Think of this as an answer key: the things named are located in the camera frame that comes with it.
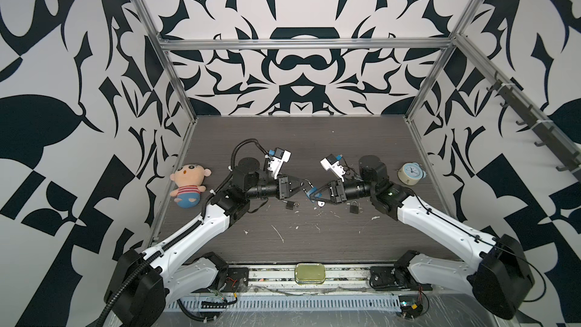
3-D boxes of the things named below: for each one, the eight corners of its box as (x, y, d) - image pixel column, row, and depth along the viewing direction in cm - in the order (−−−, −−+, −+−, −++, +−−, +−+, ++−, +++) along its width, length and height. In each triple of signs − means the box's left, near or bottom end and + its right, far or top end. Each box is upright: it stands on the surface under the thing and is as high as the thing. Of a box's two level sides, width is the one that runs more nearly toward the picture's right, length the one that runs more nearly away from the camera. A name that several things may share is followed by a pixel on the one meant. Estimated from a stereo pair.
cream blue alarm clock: (401, 186, 98) (406, 179, 94) (395, 168, 104) (399, 161, 100) (424, 186, 98) (430, 179, 94) (416, 168, 104) (422, 161, 100)
